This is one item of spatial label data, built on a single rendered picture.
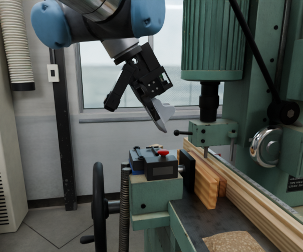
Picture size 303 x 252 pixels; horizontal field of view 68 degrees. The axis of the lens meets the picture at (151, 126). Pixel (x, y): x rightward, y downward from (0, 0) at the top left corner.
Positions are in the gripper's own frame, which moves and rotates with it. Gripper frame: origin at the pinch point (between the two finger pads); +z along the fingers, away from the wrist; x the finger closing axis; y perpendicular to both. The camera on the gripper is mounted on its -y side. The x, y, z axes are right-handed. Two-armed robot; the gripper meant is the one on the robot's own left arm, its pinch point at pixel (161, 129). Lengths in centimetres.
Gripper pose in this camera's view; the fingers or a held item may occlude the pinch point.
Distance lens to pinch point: 56.8
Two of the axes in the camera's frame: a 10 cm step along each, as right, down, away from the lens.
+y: 8.5, -5.3, 0.6
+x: -2.1, -2.3, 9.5
